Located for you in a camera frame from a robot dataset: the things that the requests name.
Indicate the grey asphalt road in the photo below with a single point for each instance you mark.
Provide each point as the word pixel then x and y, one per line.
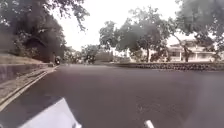
pixel 120 93

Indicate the row of trees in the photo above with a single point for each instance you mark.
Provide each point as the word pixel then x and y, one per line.
pixel 146 33

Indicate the vehicle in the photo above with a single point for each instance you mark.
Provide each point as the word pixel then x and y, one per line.
pixel 57 60

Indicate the robot's own part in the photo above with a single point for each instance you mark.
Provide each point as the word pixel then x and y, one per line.
pixel 148 124

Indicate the white building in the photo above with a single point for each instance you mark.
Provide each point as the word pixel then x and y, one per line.
pixel 190 51

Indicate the large dark tree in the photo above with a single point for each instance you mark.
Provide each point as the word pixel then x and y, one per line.
pixel 30 30

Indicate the pale kerb line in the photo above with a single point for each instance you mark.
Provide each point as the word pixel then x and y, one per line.
pixel 20 90

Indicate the grey pavement strip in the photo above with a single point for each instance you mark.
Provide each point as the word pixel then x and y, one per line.
pixel 16 82

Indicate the low stone wall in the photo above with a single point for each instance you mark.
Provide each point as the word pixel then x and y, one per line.
pixel 173 66

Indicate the low grey retaining wall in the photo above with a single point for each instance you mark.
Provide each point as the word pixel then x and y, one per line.
pixel 15 69

